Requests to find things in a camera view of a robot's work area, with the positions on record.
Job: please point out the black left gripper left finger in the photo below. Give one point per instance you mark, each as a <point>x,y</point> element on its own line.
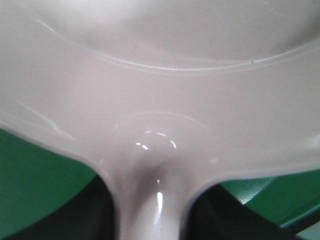
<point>90,215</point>

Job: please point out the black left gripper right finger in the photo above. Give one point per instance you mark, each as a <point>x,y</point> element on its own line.
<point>217,215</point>

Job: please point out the pink plastic dustpan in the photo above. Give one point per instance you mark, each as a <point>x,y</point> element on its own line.
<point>164,98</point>

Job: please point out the green conveyor belt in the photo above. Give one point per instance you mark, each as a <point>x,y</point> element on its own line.
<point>35,182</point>

